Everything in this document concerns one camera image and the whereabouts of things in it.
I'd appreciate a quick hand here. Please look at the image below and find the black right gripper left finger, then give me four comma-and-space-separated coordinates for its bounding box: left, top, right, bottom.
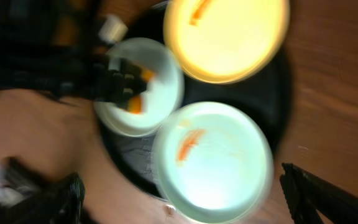
0, 173, 85, 224

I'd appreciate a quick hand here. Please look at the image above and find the black round tray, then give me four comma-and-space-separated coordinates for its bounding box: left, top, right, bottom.
98, 0, 293, 200

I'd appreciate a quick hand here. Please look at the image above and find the yellow plate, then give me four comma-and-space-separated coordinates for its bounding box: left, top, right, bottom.
163, 0, 290, 84

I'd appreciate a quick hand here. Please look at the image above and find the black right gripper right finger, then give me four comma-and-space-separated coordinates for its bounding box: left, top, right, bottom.
280, 163, 358, 224

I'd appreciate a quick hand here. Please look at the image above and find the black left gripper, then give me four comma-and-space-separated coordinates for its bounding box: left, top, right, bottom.
0, 1, 148, 108

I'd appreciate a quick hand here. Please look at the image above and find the light green plate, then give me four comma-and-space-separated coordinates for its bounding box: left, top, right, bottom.
152, 101, 273, 223
94, 37, 185, 137

